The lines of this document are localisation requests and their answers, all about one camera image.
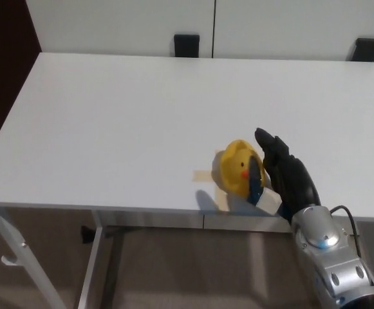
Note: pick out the black bracket on panel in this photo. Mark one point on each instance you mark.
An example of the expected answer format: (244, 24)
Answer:
(368, 50)
(187, 46)

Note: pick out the white hook on desk leg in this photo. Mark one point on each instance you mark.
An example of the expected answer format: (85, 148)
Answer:
(9, 261)

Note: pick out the white partition panel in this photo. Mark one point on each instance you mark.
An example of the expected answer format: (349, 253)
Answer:
(119, 25)
(286, 25)

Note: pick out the yellow rubber duck toy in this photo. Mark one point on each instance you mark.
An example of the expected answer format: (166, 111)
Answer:
(235, 167)

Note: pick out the black foot under desk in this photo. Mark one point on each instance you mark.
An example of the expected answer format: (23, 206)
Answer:
(86, 236)

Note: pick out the dark brown door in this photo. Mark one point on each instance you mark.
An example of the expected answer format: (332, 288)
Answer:
(3, 64)

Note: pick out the white metal desk leg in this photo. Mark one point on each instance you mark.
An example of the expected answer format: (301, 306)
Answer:
(16, 248)
(93, 264)

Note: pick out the white metal desk crossbar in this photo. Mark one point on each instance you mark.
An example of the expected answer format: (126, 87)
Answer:
(190, 232)

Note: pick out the beige masking tape cross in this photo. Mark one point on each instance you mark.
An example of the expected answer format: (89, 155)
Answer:
(202, 175)

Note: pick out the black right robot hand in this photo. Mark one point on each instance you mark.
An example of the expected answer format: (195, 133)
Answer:
(289, 180)

